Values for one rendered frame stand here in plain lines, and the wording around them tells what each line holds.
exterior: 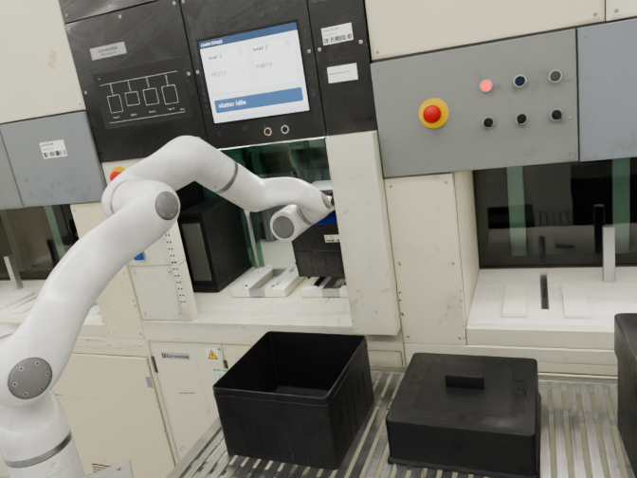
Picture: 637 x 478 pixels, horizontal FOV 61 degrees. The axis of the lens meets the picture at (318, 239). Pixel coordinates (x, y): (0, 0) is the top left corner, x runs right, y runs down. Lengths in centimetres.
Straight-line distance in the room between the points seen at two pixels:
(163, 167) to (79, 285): 31
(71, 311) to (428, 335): 88
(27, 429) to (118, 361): 93
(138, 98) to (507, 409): 124
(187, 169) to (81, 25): 68
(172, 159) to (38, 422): 57
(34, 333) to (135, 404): 109
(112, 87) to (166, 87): 18
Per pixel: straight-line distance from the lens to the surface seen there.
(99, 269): 113
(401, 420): 115
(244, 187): 131
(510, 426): 113
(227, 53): 149
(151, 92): 163
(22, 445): 117
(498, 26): 131
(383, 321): 145
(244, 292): 188
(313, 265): 173
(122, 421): 221
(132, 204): 111
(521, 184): 179
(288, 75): 142
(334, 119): 138
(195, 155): 123
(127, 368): 205
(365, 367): 133
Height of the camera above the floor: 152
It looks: 16 degrees down
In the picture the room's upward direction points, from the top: 9 degrees counter-clockwise
